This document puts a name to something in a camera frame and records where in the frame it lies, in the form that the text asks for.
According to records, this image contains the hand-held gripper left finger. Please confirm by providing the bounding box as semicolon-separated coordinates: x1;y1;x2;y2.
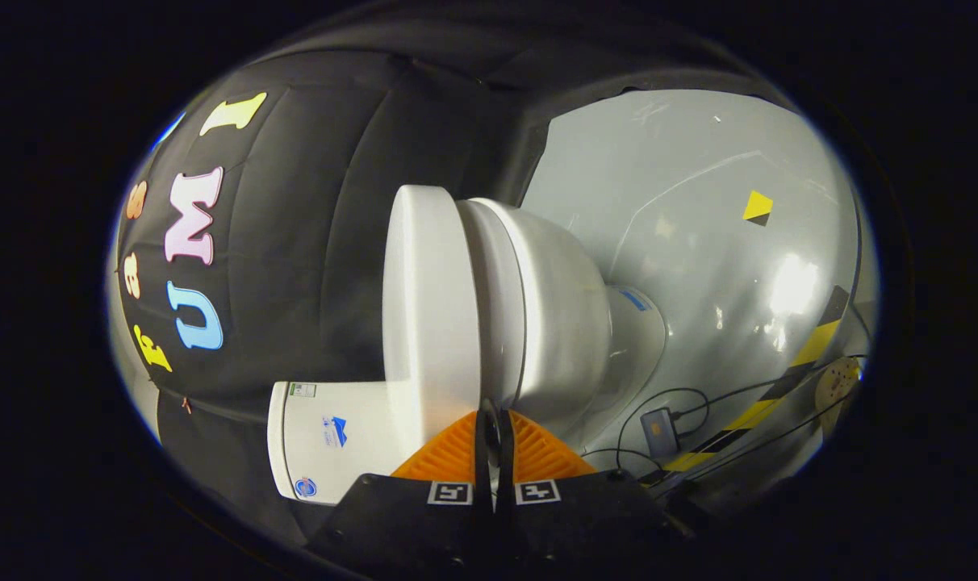
307;410;498;581

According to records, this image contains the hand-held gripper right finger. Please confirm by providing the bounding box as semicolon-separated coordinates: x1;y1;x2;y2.
497;408;696;579

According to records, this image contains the white toilet tank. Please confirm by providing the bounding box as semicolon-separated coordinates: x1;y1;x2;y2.
266;379;414;506

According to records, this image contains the small grey adapter box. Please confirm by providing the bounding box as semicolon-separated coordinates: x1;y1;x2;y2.
640;408;683;458

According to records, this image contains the black backdrop cloth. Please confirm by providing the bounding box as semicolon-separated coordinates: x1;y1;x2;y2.
114;8;780;550

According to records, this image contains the yellow black hazard tape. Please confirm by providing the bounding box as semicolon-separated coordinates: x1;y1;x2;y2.
662;284;851;475

